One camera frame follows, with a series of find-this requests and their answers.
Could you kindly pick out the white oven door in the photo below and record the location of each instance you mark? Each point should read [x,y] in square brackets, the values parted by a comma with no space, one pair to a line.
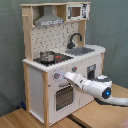
[64,96]

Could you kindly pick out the white toy microwave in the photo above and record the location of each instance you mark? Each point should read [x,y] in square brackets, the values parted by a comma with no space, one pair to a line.
[77,11]

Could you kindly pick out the wooden toy kitchen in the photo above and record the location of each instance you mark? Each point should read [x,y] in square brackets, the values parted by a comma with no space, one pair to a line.
[40,84]

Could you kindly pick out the steel toy pot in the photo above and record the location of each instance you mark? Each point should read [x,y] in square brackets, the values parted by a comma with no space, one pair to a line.
[47,56]

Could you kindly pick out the white cabinet door with dispenser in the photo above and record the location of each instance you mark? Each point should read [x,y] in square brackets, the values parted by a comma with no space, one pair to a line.
[91,68]

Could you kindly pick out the black toy stovetop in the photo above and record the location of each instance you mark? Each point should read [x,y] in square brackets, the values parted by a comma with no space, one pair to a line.
[58,59]

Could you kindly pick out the grey range hood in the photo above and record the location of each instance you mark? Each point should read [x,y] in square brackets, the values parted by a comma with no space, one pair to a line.
[48,18]

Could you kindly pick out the grey toy sink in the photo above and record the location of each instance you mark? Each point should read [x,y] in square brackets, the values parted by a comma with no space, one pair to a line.
[79,51]

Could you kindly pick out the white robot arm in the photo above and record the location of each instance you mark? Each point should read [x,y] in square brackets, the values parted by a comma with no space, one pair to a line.
[100,88]

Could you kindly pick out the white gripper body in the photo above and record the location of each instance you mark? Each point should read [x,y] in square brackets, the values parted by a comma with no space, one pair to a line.
[76,80]

